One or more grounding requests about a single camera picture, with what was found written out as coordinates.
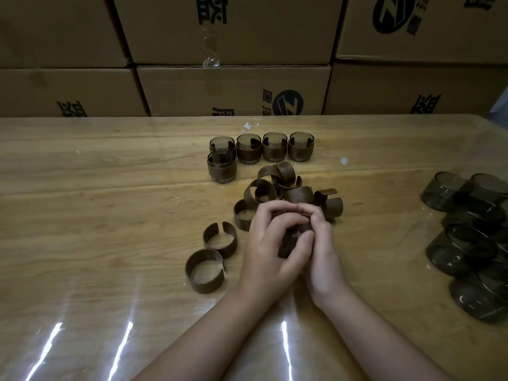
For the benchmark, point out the person's left hand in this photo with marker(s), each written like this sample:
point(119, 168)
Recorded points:
point(262, 265)

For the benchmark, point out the person's right hand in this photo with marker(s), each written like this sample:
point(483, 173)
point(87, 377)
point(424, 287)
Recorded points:
point(327, 269)

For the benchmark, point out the smoky tinted glass cup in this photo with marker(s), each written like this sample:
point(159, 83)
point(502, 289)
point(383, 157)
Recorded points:
point(275, 137)
point(301, 136)
point(222, 141)
point(297, 227)
point(221, 155)
point(249, 138)

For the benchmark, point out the pile of brown sleeve rings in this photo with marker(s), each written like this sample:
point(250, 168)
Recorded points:
point(285, 170)

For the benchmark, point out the cluster of smoky glass cups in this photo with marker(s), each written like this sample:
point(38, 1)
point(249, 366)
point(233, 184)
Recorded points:
point(456, 249)

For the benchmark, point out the person's right forearm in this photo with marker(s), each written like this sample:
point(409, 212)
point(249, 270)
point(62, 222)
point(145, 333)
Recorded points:
point(377, 345)

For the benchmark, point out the person's left forearm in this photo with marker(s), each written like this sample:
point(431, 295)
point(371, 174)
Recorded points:
point(206, 341)

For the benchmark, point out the white paper scrap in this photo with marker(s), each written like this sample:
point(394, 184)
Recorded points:
point(248, 125)

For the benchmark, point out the stack of brown cardboard boxes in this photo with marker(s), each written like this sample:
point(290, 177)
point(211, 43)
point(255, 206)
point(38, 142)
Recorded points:
point(234, 87)

